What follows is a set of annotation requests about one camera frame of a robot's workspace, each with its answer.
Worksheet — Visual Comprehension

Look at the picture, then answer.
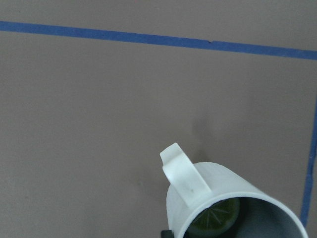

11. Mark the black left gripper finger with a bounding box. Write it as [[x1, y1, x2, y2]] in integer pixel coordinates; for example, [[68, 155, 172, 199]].
[[160, 230, 173, 238]]

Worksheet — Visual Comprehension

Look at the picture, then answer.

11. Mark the white plastic cup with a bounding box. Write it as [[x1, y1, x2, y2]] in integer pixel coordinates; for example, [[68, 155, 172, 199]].
[[160, 143, 308, 238]]

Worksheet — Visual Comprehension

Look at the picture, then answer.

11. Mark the green lemon slice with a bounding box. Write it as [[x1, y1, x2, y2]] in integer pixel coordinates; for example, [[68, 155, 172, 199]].
[[186, 198, 241, 238]]

